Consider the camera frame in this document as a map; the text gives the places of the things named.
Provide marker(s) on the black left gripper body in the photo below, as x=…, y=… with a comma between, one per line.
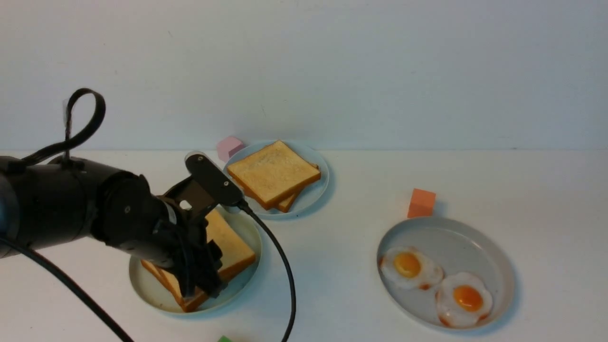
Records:
x=154, y=228

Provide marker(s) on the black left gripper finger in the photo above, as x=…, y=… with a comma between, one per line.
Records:
x=208, y=265
x=187, y=273

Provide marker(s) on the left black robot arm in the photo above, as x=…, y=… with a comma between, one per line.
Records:
x=56, y=203

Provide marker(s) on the light green round plate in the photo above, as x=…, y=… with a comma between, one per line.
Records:
x=150, y=290

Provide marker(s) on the green foam cube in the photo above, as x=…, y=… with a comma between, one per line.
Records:
x=224, y=339

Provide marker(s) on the pink foam cube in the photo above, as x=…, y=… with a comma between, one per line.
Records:
x=227, y=147

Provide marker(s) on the light blue bread plate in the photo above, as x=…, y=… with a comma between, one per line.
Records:
x=307, y=198

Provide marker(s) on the left fried egg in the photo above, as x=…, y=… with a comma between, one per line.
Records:
x=408, y=268

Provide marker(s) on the fried egg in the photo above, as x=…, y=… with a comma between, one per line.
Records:
x=408, y=268
x=462, y=301

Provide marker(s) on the orange foam cube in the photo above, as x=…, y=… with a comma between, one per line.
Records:
x=421, y=204

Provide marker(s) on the right fried egg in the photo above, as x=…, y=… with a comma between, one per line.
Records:
x=462, y=301

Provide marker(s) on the grey egg plate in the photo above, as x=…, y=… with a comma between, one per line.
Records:
x=456, y=247

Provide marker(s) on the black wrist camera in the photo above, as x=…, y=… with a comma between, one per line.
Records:
x=214, y=181

